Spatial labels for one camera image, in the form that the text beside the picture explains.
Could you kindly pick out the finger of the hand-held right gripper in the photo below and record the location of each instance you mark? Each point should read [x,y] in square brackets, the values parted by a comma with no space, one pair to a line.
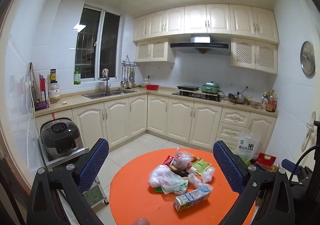
[291,165]

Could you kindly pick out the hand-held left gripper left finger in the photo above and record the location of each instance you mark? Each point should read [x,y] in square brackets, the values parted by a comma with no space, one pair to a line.
[92,165]

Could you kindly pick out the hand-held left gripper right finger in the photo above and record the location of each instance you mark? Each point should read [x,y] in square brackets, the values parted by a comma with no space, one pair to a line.
[228,167]

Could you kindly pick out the green foil packet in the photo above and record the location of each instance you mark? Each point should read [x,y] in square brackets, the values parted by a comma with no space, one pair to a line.
[201,166]

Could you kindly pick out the gold snack wrapper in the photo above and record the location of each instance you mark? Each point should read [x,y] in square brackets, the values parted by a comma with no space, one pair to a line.
[197,159]

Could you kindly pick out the white cube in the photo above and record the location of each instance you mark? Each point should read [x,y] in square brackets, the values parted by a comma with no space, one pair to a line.
[193,170]

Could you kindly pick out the milk carton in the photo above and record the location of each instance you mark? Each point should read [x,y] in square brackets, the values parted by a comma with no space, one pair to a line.
[192,197]

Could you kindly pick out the dark brown wrapper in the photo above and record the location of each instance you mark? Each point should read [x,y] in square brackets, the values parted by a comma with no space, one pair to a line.
[181,172]

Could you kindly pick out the clear green print plastic bag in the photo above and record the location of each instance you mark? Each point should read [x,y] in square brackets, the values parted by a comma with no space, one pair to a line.
[175,185]

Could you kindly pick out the red snack wrapper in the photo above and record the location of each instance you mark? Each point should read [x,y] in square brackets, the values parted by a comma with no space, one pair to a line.
[168,159]

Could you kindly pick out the yellow cooking oil bottle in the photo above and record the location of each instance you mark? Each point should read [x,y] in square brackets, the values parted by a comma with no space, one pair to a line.
[273,168]

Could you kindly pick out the red rice bag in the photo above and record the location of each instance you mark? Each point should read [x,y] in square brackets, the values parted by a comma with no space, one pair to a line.
[266,158]

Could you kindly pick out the clear green rice bag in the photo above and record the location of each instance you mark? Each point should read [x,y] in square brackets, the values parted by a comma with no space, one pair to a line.
[247,148]

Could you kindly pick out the stainless steel stand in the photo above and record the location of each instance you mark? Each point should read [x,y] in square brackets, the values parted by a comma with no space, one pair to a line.
[62,158]

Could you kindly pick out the black silver rice cooker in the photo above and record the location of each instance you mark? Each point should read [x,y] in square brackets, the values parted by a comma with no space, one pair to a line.
[60,137]

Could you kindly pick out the orange round table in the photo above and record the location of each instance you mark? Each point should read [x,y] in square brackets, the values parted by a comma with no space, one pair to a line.
[140,205]

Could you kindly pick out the group of condiment bottles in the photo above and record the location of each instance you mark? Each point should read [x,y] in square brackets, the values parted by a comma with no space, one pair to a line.
[272,102]

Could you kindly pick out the cream lower kitchen cabinets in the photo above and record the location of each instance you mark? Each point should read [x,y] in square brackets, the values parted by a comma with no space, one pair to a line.
[180,120]

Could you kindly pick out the red label plastic bottle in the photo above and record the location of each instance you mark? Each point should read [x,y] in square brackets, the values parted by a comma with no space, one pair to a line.
[264,102]

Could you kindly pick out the metal wok with lid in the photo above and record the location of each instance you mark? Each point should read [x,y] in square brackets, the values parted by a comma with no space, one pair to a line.
[237,98]

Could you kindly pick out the stainless steel sink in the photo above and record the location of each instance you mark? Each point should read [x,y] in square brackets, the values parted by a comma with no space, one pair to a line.
[100,95]

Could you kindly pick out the black gas stove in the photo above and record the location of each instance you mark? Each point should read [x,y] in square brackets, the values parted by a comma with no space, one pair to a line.
[197,96]

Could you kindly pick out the purple knife rack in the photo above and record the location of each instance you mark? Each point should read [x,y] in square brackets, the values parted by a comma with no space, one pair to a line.
[41,106]

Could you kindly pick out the metal faucet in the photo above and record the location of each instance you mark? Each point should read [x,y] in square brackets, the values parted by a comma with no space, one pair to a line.
[108,86]

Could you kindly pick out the green electric cooking pot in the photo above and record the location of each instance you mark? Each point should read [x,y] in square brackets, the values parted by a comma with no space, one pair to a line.
[212,88]

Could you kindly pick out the large clear glass jar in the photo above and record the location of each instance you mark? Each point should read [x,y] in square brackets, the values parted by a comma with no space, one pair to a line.
[54,92]

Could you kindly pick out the green glass bottle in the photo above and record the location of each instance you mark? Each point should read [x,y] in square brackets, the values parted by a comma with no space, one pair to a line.
[77,77]

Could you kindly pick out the black induction cooker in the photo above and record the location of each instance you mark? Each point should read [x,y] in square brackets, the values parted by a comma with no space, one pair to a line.
[187,87]

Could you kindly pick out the pink scrub cloth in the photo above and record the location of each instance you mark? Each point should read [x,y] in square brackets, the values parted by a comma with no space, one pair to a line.
[105,72]

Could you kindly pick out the yellow label dark bottle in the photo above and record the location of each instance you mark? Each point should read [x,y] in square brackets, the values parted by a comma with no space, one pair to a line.
[53,76]

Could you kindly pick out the red plastic basin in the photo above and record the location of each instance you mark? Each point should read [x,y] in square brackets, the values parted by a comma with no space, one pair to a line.
[152,87]

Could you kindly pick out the wooden cutting board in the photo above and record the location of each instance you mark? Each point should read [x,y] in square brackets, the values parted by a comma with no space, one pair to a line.
[33,82]

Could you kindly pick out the wide cream lattice door cabinet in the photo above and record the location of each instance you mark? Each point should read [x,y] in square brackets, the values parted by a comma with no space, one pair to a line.
[253,55]

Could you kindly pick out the barred kitchen window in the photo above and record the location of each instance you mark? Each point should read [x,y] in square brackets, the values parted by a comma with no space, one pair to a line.
[87,40]

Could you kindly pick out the black range hood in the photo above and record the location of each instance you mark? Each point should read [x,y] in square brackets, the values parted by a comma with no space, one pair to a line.
[200,45]

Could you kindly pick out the small cream lattice door cabinet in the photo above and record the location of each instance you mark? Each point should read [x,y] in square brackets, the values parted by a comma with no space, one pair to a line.
[152,51]

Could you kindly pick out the round silver wall clock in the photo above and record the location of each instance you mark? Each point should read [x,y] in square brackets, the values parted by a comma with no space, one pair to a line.
[308,60]

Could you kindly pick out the wall utensil rack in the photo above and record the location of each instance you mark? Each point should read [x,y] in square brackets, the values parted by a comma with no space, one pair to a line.
[130,64]

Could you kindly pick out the cream upper wall cabinets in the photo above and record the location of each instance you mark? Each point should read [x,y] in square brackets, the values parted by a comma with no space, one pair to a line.
[195,20]

